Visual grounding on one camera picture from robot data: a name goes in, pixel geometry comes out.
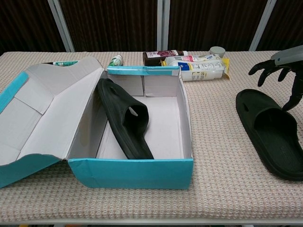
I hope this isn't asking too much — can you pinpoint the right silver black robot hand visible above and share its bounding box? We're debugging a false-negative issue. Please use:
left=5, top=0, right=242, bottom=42
left=248, top=44, right=303, bottom=112

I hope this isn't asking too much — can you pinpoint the black rubber slipper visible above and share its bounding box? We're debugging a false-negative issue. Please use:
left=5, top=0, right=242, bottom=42
left=236, top=88, right=303, bottom=182
left=97, top=78, right=155, bottom=160

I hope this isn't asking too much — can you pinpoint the teal cardboard shoe box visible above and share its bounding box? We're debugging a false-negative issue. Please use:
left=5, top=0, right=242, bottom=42
left=0, top=56, right=195, bottom=190

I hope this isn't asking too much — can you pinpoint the dark brown curtain panel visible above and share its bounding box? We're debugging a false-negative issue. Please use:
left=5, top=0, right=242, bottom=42
left=167, top=0, right=266, bottom=52
left=0, top=0, right=67, bottom=55
left=59, top=0, right=162, bottom=52
left=257, top=0, right=303, bottom=52

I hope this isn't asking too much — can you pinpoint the grey lidded jar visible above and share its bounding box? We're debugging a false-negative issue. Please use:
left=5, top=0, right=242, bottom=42
left=209, top=46, right=226, bottom=58

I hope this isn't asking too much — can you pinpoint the yellow edged wipes pack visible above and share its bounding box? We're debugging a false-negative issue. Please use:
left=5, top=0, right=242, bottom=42
left=160, top=57, right=231, bottom=82

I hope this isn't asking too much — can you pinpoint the white pink tube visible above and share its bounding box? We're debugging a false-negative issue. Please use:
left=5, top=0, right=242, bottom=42
left=164, top=54, right=215, bottom=66

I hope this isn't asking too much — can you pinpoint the beige woven tablecloth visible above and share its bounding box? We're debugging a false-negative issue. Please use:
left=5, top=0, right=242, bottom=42
left=0, top=50, right=303, bottom=225

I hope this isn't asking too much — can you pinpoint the brown bottle with label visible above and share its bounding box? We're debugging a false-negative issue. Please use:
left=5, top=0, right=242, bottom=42
left=143, top=50, right=189, bottom=67

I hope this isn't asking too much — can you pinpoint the small white green bottle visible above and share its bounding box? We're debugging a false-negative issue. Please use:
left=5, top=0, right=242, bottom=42
left=108, top=54, right=124, bottom=68

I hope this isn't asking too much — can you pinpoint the green white marker pen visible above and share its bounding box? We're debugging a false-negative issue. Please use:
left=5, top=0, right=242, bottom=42
left=44, top=60, right=80, bottom=67

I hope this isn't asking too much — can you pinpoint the silver partition post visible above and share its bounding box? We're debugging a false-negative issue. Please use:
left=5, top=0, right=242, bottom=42
left=47, top=0, right=76, bottom=52
left=157, top=0, right=170, bottom=52
left=248, top=0, right=277, bottom=52

